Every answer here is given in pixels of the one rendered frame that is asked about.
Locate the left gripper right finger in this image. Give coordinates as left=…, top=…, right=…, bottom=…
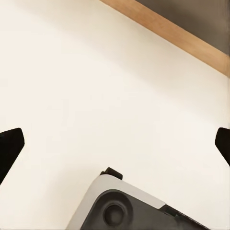
left=215, top=127, right=230, bottom=166

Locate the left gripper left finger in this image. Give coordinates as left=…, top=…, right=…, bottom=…
left=0, top=127, right=25, bottom=185

